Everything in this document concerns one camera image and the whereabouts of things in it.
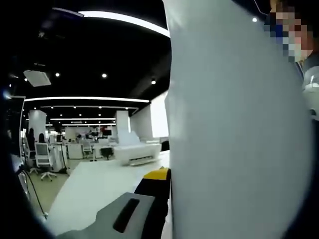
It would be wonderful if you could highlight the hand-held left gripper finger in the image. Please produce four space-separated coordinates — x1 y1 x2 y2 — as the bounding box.
56 167 172 239

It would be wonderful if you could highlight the white paper sheet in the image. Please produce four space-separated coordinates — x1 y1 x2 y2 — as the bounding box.
164 0 315 239

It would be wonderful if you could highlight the white printer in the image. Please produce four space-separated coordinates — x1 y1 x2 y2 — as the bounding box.
113 130 162 167

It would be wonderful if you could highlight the white mesh office chair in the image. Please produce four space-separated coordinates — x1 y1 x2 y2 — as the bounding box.
34 142 57 182

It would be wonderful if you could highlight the ceiling air conditioner vent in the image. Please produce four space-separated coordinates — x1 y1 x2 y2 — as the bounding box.
23 69 52 88

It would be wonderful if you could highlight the thin black cable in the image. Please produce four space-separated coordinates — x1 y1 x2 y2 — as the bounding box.
18 169 48 221

